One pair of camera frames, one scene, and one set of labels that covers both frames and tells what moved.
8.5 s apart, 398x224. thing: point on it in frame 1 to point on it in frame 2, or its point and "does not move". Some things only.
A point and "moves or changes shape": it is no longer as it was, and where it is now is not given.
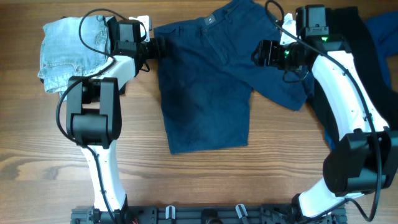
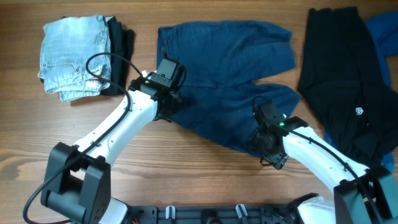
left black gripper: [158, 46] to [177, 102]
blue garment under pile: [383, 29] does not move
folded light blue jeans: [63, 54] does not move
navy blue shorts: [208, 73] moves or changes shape
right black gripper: [262, 49] to [277, 159]
